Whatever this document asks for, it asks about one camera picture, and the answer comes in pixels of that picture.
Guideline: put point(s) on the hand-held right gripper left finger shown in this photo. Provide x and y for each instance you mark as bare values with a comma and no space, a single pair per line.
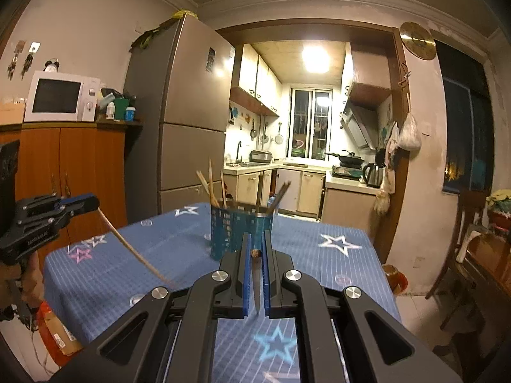
247,279

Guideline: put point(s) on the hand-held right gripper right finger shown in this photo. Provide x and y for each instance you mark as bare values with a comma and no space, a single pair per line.
266,279

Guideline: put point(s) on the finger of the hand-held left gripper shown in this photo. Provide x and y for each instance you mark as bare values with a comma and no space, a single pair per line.
82,202
44,222

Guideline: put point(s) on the blue perforated utensil holder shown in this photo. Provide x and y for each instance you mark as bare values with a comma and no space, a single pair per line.
235,231

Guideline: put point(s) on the wooden chopstick pair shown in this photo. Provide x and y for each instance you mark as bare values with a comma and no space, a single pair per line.
277,198

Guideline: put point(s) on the person's left hand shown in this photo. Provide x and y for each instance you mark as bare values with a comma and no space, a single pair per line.
32,283

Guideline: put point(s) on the orange wooden cabinet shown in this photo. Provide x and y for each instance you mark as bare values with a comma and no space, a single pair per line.
88,159

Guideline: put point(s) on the blue star-print tablecloth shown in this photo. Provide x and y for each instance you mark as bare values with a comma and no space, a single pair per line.
327,263

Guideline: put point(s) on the white plastic bottle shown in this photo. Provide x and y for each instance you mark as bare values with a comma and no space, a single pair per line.
110,111

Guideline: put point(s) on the beige kitchen base cabinets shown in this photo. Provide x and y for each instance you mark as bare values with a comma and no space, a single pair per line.
307,191

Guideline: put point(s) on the green container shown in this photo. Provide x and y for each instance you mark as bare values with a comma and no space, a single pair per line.
121,108

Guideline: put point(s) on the red plastic stool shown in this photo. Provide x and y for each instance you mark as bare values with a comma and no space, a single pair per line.
50,347

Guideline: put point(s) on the white microwave oven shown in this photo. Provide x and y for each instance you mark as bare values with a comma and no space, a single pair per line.
56,95

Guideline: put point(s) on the cardboard box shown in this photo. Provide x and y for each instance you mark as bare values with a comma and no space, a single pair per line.
12,111

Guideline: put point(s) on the kitchen faucet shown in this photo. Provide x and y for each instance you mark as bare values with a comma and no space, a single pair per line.
238,151

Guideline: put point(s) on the orange bucket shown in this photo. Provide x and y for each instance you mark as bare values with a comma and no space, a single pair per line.
395,279

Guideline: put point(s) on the gas stove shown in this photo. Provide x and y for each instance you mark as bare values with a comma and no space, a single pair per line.
347,171

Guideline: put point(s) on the black wok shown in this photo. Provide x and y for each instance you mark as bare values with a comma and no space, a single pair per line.
348,158

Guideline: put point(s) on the grey refrigerator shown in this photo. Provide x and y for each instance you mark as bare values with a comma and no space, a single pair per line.
187,99

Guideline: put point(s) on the steel electric kettle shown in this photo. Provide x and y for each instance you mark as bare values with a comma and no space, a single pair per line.
373,174

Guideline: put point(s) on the hanging keys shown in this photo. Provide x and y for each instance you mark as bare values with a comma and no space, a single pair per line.
22,62

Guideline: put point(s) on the barred kitchen window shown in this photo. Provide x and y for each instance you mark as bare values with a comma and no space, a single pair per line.
311,123

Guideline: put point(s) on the hanging plastic bags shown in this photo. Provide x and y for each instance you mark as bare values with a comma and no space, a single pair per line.
386,167

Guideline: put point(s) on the steel range hood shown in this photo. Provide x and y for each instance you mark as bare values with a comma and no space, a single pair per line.
359,125

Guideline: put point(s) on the green and yellow clutter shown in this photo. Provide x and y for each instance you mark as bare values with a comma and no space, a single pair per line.
159,32

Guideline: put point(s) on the wooden chair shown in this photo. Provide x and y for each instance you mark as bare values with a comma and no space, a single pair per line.
459,239

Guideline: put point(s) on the white hanging plastic bag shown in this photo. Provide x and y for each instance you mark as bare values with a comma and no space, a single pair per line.
410,133

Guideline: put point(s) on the square ceiling light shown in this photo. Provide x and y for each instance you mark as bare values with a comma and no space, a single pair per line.
316,59

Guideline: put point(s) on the dark room window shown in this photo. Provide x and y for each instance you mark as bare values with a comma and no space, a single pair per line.
465,127

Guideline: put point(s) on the beige wall cabinets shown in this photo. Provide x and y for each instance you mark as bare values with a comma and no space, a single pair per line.
255,79

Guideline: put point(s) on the wall cabinet above hood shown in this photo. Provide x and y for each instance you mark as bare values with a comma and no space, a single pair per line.
371,75

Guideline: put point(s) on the round gold wall clock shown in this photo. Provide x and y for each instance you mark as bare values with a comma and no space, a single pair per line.
417,40

